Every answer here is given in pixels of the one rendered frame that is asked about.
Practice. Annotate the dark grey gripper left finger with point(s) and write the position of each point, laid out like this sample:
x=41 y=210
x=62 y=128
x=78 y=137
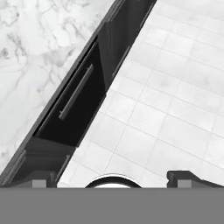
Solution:
x=39 y=183

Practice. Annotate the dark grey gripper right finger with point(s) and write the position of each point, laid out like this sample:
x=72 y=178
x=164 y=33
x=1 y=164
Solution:
x=184 y=183

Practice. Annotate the dark grey cupboard door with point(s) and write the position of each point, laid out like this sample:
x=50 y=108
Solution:
x=116 y=43
x=43 y=157

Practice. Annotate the black dishwasher door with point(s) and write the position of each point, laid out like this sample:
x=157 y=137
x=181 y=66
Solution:
x=80 y=113

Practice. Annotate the white and black round thing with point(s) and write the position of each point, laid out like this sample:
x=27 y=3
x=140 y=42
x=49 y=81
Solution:
x=113 y=182

